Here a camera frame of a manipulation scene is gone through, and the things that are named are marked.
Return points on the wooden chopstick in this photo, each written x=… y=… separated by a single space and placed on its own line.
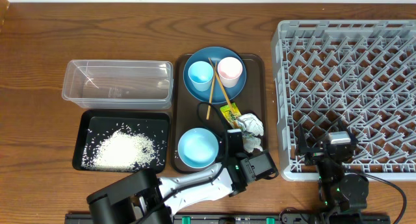
x=224 y=91
x=212 y=90

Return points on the pink cup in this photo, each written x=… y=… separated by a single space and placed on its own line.
x=229 y=70

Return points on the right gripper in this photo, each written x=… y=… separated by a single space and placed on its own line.
x=314 y=154

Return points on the left wooden chopstick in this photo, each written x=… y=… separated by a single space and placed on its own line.
x=212 y=90

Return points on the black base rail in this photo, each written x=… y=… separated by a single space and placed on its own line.
x=285 y=218

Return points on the clear plastic bin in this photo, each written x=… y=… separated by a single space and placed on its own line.
x=119 y=84

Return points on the light blue cup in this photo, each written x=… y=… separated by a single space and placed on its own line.
x=201 y=75

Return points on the white tissue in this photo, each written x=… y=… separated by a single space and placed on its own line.
x=252 y=129

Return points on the brown serving tray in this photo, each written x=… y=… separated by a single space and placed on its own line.
x=252 y=99

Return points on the yellow green snack wrapper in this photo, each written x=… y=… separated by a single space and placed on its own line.
x=231 y=114

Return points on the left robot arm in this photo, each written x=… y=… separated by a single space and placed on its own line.
x=144 y=197

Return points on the grey dishwasher rack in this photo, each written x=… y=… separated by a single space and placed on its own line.
x=359 y=72

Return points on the pile of white rice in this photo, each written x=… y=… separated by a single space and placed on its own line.
x=119 y=149

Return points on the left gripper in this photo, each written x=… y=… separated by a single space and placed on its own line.
x=259 y=160

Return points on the light blue bowl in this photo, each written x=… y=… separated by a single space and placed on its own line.
x=198 y=148

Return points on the right wooden chopstick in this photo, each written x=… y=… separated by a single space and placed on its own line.
x=224 y=91

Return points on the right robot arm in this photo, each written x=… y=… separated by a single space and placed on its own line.
x=345 y=194

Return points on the black plastic tray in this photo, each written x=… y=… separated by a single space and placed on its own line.
x=154 y=125

